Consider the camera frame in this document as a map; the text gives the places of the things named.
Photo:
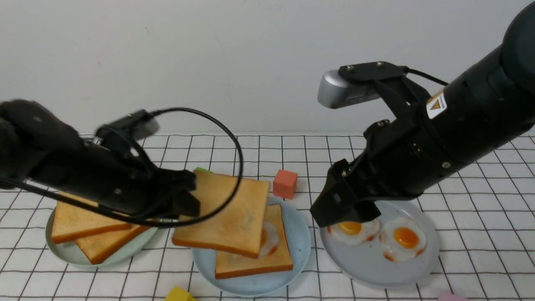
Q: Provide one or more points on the pink block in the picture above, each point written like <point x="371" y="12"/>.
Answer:
<point x="451" y="297"/>

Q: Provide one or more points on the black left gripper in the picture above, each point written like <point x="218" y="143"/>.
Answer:
<point x="166" y="194"/>

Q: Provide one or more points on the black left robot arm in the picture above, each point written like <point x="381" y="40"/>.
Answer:
<point x="37" y="145"/>

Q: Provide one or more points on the green cube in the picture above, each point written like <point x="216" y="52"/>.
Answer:
<point x="199" y="169"/>

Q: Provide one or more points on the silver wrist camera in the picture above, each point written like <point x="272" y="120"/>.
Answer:
<point x="334" y="92"/>
<point x="138" y="125"/>

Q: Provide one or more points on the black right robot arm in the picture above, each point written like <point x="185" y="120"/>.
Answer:
<point x="439" y="128"/>

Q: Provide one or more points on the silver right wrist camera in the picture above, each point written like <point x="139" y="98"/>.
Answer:
<point x="334" y="92"/>

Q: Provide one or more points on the light green plate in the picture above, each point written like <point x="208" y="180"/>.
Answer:
<point x="70" y="253"/>

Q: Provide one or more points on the toast slice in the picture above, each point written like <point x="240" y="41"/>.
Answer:
<point x="71" y="223"/>
<point x="233" y="266"/>
<point x="237" y="228"/>
<point x="97" y="248"/>

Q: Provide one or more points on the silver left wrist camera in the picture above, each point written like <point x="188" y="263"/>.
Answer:
<point x="138" y="125"/>

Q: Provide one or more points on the light blue plate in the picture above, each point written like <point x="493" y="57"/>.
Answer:
<point x="262" y="285"/>

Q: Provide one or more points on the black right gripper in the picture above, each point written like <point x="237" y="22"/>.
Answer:
<point x="400" y="161"/>

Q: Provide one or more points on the grey plate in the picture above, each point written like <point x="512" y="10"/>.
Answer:
<point x="366" y="263"/>

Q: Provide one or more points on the fried egg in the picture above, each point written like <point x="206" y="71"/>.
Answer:
<point x="402" y="239"/>
<point x="354" y="233"/>
<point x="269" y="241"/>

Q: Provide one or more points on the orange-red cube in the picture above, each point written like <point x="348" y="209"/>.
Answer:
<point x="285" y="184"/>

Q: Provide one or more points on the yellow cube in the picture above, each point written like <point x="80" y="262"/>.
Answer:
<point x="178" y="294"/>

